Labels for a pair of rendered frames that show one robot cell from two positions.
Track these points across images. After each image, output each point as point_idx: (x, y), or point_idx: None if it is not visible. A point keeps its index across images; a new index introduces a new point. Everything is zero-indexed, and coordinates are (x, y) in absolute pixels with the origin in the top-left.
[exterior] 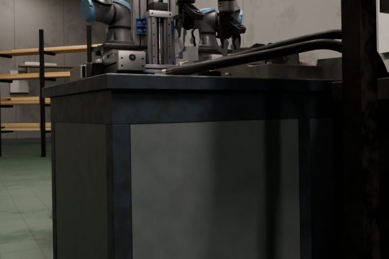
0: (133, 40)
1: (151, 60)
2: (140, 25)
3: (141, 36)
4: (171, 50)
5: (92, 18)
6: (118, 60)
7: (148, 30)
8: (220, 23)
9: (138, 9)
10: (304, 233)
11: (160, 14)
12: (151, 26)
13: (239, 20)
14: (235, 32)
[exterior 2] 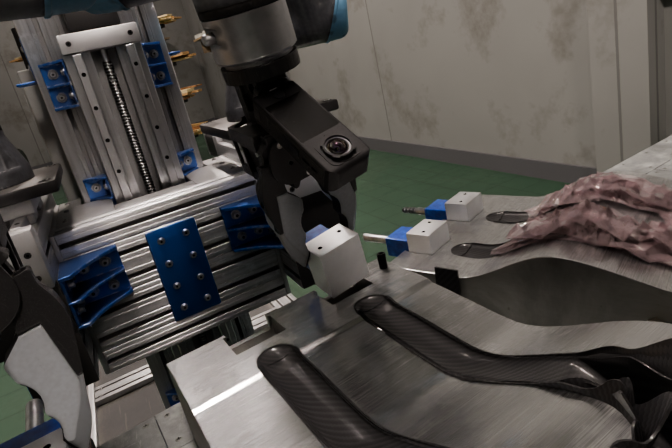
0: (15, 163)
1: (116, 182)
2: (59, 80)
3: (74, 112)
4: (167, 132)
5: None
6: None
7: (78, 99)
8: (247, 115)
9: (36, 34)
10: None
11: (98, 39)
12: (82, 86)
13: (340, 9)
14: (316, 180)
